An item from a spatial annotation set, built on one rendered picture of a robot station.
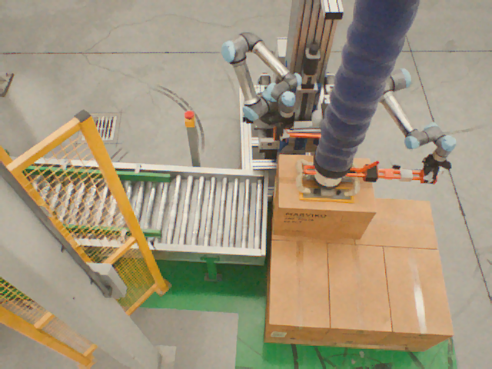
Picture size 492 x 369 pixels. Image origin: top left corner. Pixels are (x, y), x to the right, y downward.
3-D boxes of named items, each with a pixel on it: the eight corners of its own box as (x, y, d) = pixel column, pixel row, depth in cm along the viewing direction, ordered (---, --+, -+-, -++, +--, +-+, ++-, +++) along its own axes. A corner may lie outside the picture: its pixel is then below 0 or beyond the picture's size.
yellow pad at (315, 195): (298, 200, 267) (300, 196, 263) (298, 186, 273) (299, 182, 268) (354, 203, 267) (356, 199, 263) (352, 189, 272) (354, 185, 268)
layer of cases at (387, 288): (265, 337, 316) (269, 324, 281) (269, 215, 366) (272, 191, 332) (430, 347, 315) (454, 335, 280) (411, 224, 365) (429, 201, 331)
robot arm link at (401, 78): (344, 89, 301) (389, 71, 248) (362, 82, 304) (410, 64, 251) (349, 106, 302) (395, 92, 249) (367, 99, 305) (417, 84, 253)
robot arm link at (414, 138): (368, 75, 249) (416, 144, 231) (384, 70, 251) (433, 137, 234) (362, 88, 259) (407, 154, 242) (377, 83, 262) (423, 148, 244)
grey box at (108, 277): (81, 294, 195) (57, 272, 170) (84, 283, 198) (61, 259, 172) (124, 297, 195) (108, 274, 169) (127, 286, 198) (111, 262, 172)
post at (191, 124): (195, 191, 393) (184, 121, 307) (196, 185, 397) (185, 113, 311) (203, 192, 393) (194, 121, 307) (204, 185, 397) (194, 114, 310)
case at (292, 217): (273, 234, 299) (278, 207, 264) (274, 185, 319) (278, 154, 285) (360, 239, 299) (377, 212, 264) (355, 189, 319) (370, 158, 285)
